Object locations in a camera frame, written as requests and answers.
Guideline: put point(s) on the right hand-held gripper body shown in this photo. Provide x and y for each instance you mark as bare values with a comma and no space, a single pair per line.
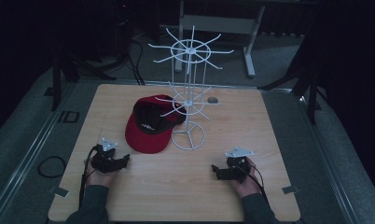
237,169

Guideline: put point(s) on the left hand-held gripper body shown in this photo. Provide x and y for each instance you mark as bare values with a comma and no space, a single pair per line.
104,161

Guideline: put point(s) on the red and black cap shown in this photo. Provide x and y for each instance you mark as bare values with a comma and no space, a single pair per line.
148,143

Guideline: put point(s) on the person's left hand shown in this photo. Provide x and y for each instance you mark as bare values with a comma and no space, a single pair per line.
98,178

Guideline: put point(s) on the person's right hand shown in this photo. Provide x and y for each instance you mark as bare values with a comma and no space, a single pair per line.
247,186

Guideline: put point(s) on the grey tape strip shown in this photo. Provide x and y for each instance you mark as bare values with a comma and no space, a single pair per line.
58,191
290,189

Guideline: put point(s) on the grey table grommet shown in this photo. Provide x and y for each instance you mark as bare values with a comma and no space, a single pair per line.
212,100

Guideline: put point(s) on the black tripod stand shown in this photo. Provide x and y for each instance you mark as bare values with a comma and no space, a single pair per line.
56,81
313,93

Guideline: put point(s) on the metal floor rail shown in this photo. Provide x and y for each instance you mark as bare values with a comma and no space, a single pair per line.
325,155
30,149

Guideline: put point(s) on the white desk frame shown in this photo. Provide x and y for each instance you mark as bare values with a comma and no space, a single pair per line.
216,24

